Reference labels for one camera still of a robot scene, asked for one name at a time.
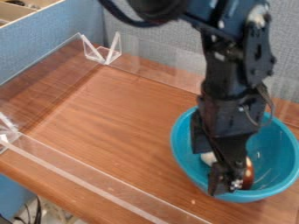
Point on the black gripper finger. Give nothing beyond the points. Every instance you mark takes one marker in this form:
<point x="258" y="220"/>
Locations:
<point x="224" y="180"/>
<point x="199" y="141"/>

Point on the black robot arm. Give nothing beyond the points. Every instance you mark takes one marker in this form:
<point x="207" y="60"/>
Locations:
<point x="234" y="28"/>

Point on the clear acrylic front barrier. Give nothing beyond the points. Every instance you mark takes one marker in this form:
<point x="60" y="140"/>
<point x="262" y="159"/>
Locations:
<point x="93" y="180"/>

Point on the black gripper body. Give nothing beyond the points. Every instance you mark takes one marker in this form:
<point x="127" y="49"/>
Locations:
<point x="230" y="121"/>

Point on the clear acrylic left barrier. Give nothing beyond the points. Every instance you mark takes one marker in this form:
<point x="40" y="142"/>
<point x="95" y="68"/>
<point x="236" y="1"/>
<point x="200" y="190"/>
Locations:
<point x="32" y="94"/>

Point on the brown toy mushroom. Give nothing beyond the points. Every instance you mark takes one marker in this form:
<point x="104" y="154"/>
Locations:
<point x="210" y="159"/>

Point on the clear acrylic back barrier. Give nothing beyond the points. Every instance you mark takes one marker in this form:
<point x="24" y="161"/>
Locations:
<point x="180" y="68"/>

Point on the clear acrylic barrier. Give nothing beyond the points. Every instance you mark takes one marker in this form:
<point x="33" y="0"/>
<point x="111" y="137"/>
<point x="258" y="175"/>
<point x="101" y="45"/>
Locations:
<point x="180" y="68"/>
<point x="93" y="180"/>
<point x="32" y="94"/>

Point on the blue plastic bowl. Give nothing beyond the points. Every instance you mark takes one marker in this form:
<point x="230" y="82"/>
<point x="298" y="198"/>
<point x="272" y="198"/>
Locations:
<point x="272" y="149"/>

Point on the clear acrylic corner bracket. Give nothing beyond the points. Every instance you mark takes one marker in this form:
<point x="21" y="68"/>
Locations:
<point x="103" y="55"/>

